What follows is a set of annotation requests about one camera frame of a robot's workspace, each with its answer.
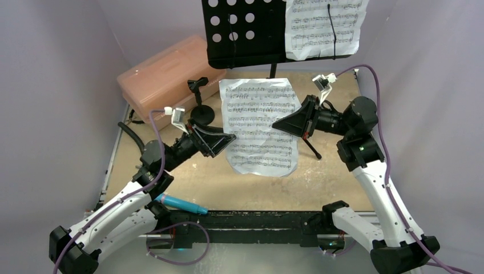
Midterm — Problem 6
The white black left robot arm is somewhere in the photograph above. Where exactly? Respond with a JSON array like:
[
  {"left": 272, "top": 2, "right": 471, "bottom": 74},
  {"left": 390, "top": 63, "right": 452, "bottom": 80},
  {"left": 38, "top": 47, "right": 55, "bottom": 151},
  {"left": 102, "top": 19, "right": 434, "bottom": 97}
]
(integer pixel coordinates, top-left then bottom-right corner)
[{"left": 49, "top": 119, "right": 236, "bottom": 273}]

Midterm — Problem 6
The sheet music page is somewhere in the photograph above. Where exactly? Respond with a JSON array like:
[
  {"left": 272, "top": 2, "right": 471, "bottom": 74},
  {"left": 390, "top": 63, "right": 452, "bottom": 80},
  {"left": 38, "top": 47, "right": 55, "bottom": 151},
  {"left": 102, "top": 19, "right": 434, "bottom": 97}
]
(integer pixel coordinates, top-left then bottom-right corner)
[
  {"left": 219, "top": 78, "right": 301, "bottom": 177},
  {"left": 284, "top": 0, "right": 369, "bottom": 61}
]

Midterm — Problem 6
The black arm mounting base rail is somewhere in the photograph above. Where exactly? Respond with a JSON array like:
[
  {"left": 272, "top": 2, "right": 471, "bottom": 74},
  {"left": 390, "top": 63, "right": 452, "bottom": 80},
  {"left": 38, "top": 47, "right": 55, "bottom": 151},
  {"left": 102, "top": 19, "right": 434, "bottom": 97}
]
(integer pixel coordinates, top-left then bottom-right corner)
[{"left": 133, "top": 210, "right": 358, "bottom": 251}]

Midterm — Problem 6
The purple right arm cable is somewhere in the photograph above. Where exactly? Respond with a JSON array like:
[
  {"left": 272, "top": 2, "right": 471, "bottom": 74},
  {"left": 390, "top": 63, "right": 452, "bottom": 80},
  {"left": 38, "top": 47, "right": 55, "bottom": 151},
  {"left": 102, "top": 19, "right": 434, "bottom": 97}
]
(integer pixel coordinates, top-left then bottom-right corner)
[{"left": 320, "top": 64, "right": 473, "bottom": 274}]

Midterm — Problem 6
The black folding music stand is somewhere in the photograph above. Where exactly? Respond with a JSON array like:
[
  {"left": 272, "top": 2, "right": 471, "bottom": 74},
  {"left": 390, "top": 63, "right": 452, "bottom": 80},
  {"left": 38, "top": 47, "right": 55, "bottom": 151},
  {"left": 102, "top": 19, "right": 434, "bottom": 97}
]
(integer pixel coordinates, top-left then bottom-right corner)
[{"left": 201, "top": 0, "right": 360, "bottom": 160}]

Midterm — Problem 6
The pink translucent plastic case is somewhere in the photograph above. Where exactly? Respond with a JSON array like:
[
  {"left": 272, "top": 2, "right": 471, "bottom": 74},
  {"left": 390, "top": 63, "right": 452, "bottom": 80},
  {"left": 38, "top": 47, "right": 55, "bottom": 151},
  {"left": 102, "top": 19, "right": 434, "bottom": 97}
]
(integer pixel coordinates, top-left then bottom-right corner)
[{"left": 117, "top": 35, "right": 227, "bottom": 123}]

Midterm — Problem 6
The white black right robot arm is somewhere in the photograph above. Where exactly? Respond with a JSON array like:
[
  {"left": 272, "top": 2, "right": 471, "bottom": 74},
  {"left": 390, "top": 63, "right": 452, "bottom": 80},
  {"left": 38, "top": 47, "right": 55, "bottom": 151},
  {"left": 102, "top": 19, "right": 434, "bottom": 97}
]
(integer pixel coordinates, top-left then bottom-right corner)
[{"left": 272, "top": 95, "right": 440, "bottom": 273}]

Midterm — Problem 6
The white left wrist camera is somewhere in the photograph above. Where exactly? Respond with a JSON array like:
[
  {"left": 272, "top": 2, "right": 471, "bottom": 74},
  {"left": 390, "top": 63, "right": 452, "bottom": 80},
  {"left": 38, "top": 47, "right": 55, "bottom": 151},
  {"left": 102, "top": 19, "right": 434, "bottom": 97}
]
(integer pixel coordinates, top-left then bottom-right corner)
[{"left": 164, "top": 107, "right": 188, "bottom": 134}]

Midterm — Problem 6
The black microphone desk stand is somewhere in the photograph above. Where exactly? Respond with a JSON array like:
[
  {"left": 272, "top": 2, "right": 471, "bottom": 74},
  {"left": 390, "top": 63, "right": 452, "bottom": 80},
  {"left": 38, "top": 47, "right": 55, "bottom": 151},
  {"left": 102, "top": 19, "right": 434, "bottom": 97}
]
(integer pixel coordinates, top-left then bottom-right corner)
[{"left": 187, "top": 77, "right": 215, "bottom": 125}]

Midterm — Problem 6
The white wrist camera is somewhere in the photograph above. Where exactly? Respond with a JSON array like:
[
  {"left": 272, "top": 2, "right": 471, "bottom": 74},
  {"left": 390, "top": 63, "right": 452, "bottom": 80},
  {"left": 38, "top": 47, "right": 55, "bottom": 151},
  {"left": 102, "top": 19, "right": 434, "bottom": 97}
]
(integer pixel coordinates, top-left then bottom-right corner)
[
  {"left": 312, "top": 73, "right": 337, "bottom": 106},
  {"left": 164, "top": 107, "right": 188, "bottom": 134}
]

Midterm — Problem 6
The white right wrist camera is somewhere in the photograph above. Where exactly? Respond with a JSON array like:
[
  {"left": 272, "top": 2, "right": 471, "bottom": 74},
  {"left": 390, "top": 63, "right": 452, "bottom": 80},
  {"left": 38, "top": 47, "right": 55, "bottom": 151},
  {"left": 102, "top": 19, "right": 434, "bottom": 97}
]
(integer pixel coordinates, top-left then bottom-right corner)
[{"left": 312, "top": 73, "right": 337, "bottom": 106}]

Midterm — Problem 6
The black rubber hose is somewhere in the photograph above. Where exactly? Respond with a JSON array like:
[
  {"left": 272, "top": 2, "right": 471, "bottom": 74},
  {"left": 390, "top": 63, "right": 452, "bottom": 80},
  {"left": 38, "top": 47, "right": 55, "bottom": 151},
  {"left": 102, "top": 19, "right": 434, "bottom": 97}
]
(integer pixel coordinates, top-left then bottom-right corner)
[{"left": 117, "top": 121, "right": 147, "bottom": 154}]

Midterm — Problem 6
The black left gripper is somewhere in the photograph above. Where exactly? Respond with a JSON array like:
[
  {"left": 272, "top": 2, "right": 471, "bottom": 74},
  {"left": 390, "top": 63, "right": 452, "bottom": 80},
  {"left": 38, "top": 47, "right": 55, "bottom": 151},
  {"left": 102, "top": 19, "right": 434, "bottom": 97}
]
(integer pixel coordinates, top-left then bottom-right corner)
[{"left": 163, "top": 118, "right": 235, "bottom": 172}]

